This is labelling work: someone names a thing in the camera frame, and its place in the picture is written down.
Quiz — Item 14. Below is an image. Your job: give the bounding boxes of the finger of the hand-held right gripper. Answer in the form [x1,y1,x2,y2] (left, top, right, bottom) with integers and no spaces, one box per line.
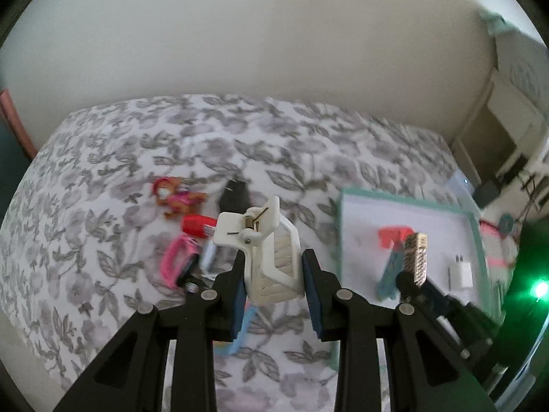
[395,270,452,317]

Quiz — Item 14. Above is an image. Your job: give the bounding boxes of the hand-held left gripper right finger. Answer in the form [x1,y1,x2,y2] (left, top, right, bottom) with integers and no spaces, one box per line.
[301,248,500,412]

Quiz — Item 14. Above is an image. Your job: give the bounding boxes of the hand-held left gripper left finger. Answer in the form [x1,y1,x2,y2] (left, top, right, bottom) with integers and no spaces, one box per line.
[51,249,249,412]

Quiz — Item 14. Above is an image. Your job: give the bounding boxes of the white tray with teal rim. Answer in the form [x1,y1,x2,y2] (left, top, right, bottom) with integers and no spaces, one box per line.
[332,186,490,370]

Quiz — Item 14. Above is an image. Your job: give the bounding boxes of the large white plastic clip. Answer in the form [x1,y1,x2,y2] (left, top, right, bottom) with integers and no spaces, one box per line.
[212,196,306,306]

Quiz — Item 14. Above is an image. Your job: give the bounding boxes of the brown pink toy dog figure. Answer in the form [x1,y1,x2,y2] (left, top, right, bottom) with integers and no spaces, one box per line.
[152,177,209,219]

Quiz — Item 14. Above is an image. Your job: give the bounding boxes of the white usb charger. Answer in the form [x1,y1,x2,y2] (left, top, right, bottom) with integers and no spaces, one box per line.
[448,255,473,289]

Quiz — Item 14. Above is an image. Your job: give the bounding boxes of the red plastic clip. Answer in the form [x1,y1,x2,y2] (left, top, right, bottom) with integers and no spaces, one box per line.
[379,227,413,250]

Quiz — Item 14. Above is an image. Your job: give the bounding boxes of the pink plastic wristband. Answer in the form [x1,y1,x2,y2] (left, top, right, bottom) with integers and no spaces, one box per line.
[162,235,202,289]

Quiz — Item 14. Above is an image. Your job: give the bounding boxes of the small red white tube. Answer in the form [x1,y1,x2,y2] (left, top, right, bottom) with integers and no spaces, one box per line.
[182,216,217,238]

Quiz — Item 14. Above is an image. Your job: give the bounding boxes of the black power adapter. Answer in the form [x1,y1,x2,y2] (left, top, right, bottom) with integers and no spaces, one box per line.
[219,179,252,215]

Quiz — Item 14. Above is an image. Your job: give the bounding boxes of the white shelf unit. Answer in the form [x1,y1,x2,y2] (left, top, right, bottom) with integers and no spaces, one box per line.
[450,69,549,190]

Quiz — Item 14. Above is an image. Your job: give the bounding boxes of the grey floral blanket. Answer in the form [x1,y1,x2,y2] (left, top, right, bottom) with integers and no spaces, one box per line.
[0,94,477,412]

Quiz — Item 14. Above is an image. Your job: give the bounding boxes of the dark teal cabinet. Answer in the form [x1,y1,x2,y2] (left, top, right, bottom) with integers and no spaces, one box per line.
[0,122,27,228]

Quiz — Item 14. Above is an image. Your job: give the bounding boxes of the light blue plastic strap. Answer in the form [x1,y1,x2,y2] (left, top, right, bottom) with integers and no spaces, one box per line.
[213,302,258,357]

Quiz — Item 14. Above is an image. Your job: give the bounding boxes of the pink post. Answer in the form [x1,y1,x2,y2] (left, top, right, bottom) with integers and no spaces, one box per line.
[0,89,38,160]

